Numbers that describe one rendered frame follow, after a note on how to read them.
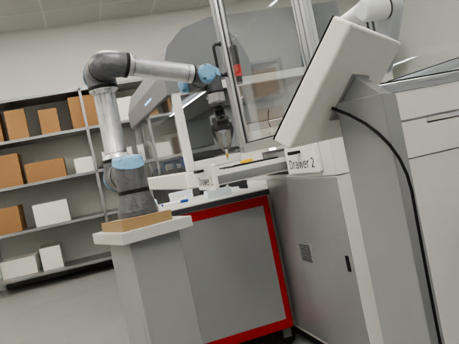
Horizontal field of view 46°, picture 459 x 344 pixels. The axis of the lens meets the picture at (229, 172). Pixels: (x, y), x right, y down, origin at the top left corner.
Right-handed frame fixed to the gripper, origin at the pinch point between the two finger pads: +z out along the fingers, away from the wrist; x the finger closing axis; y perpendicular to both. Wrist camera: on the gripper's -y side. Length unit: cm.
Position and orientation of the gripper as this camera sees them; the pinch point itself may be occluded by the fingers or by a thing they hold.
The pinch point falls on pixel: (225, 148)
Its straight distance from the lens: 236.2
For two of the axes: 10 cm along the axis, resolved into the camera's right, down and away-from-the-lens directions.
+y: -0.6, -0.1, 10.0
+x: -9.8, 1.9, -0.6
